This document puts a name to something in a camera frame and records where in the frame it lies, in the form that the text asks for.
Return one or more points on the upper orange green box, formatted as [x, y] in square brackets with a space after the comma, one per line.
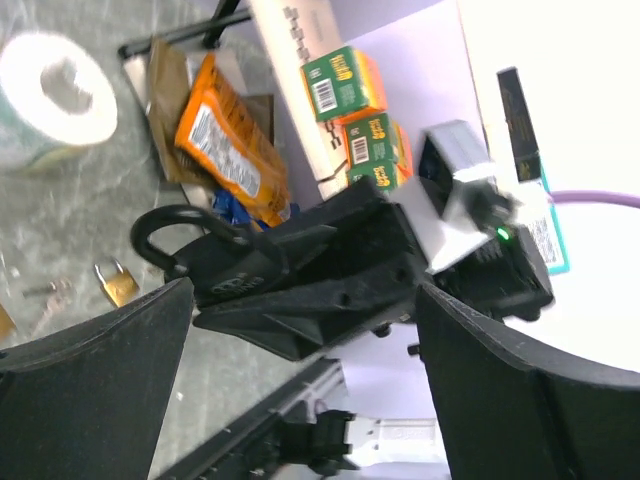
[344, 85]

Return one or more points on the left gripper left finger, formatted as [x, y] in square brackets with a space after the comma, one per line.
[88, 402]

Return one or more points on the long shackle brass padlock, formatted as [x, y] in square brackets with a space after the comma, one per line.
[8, 327]

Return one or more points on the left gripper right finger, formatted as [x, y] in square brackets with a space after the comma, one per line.
[512, 407]

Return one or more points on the lower orange green box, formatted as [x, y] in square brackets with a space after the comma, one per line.
[378, 147]

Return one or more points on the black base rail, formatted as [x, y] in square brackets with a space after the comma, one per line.
[294, 425]

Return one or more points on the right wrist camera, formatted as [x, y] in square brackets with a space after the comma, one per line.
[460, 195]

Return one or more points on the brown orange snack bag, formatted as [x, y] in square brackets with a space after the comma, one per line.
[205, 135]

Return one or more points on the black rectangular box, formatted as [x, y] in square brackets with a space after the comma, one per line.
[522, 137]

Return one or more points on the silver key pair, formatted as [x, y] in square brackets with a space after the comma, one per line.
[57, 294]

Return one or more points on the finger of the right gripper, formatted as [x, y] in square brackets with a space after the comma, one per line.
[304, 320]
[356, 229]

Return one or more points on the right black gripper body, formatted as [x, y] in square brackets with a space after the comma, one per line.
[479, 255]

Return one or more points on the blue chip bag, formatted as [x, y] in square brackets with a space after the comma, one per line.
[230, 210]

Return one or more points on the orange green box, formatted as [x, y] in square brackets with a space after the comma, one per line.
[344, 85]
[378, 147]

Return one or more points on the teal box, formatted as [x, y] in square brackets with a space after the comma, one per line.
[546, 230]

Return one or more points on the black padlock with keys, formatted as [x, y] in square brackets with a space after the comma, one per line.
[228, 262]

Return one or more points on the small brass padlock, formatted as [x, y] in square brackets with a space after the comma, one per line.
[116, 281]

